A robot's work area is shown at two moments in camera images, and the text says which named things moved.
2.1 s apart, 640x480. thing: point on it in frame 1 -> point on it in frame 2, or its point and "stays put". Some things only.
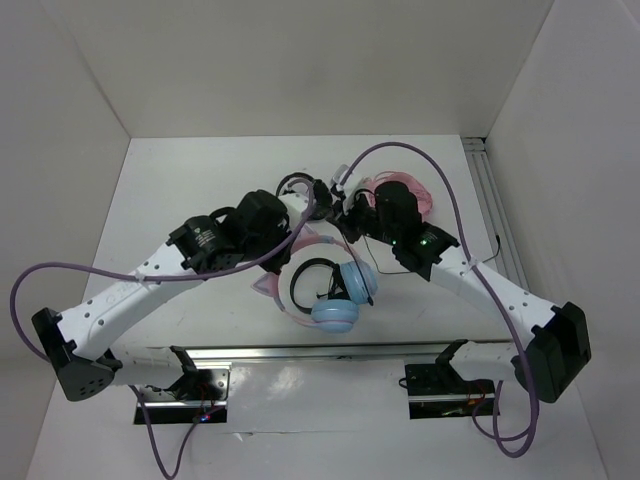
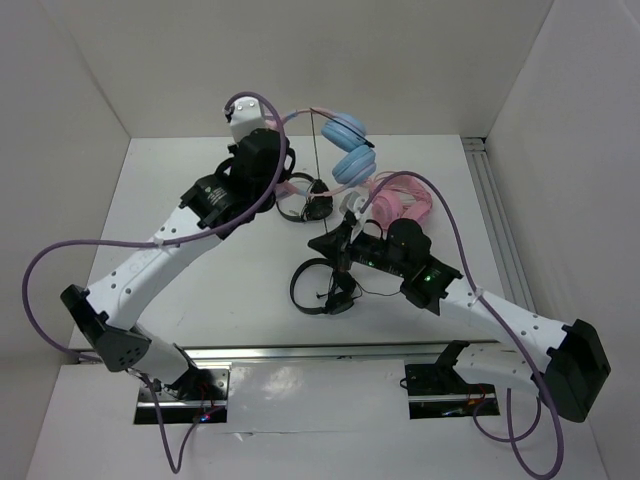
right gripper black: (346, 222) -> (332, 245)
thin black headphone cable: (375, 263) -> (322, 200)
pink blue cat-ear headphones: (322, 284) -> (356, 157)
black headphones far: (322, 194) stays put
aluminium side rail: (504, 249) stays put
